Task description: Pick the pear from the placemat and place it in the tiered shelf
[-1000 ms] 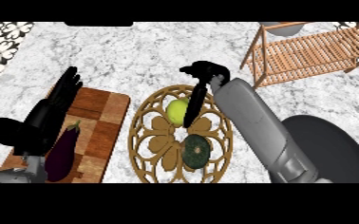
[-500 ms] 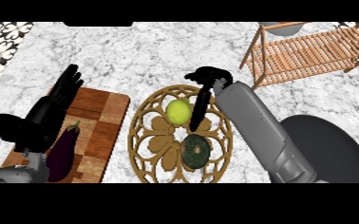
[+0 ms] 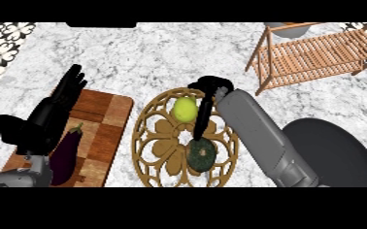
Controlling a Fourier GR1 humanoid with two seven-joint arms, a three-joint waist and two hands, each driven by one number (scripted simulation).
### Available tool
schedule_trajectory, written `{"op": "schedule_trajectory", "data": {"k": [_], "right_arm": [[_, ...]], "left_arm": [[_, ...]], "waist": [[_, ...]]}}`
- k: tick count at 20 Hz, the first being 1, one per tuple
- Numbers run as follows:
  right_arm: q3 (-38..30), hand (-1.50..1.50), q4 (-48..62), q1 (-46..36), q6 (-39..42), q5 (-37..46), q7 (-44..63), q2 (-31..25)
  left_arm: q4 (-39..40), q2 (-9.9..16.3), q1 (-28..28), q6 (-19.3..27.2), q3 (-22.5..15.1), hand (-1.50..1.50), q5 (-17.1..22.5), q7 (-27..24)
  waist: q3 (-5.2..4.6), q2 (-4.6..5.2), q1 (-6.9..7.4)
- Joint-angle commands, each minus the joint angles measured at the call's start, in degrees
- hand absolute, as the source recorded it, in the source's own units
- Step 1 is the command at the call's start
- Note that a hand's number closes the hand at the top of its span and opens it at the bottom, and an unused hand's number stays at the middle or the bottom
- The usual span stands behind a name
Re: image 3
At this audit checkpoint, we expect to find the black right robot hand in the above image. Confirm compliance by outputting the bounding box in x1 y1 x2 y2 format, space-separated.
186 75 236 142

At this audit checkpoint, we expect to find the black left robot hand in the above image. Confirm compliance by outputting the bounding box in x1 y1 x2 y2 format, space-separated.
0 63 88 157

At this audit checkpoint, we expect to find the green pear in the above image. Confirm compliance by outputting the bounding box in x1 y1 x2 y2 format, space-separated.
171 96 199 124

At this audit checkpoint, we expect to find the gold openwork round placemat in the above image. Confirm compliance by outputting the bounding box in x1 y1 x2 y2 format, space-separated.
129 87 239 188

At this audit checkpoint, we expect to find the wooden tiered shelf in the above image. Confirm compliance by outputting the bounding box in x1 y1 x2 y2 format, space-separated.
243 22 367 97

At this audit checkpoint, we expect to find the wooden checkered cutting board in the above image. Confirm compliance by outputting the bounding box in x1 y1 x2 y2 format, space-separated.
0 88 134 188

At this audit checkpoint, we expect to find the dark purple eggplant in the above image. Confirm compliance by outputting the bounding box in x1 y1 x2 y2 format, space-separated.
47 122 84 186

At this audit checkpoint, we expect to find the dark green avocado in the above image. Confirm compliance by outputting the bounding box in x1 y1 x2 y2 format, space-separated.
184 137 217 173

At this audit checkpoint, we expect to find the dark grey round plate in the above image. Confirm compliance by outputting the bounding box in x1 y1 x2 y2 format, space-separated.
280 117 367 188

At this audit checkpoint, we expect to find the grey bowl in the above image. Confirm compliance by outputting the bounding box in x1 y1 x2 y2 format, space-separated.
263 22 312 39

